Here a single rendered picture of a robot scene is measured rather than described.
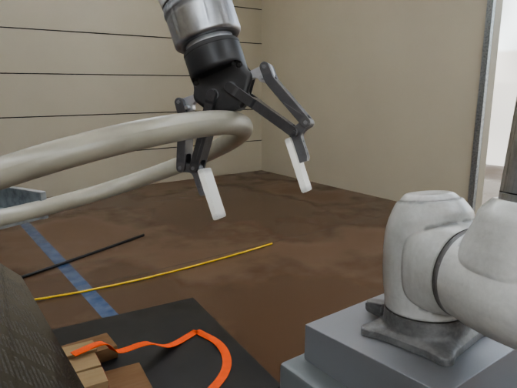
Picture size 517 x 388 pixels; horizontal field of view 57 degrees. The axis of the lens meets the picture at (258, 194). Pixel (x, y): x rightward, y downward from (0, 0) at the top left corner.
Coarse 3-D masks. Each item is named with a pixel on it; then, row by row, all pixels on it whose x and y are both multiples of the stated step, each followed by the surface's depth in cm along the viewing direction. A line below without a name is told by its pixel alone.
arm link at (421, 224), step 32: (416, 192) 89; (448, 192) 84; (416, 224) 81; (448, 224) 80; (384, 256) 89; (416, 256) 80; (384, 288) 90; (416, 288) 81; (416, 320) 84; (448, 320) 83
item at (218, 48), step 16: (192, 48) 59; (208, 48) 58; (224, 48) 59; (240, 48) 61; (192, 64) 60; (208, 64) 58; (224, 64) 59; (240, 64) 60; (192, 80) 62; (208, 80) 61; (224, 80) 61; (240, 80) 60; (224, 96) 61
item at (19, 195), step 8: (0, 192) 92; (8, 192) 90; (16, 192) 89; (24, 192) 87; (32, 192) 86; (40, 192) 85; (0, 200) 92; (8, 200) 91; (16, 200) 89; (24, 200) 88; (32, 200) 86; (40, 200) 85; (0, 208) 92; (16, 224) 81
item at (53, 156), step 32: (128, 128) 47; (160, 128) 49; (192, 128) 52; (224, 128) 56; (0, 160) 44; (32, 160) 44; (64, 160) 45; (96, 160) 47; (96, 192) 89; (0, 224) 79
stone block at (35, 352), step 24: (0, 264) 167; (0, 288) 141; (24, 288) 160; (0, 312) 123; (24, 312) 137; (0, 336) 108; (24, 336) 119; (48, 336) 132; (0, 360) 97; (24, 360) 105; (48, 360) 115; (0, 384) 88; (24, 384) 94; (48, 384) 103; (72, 384) 112
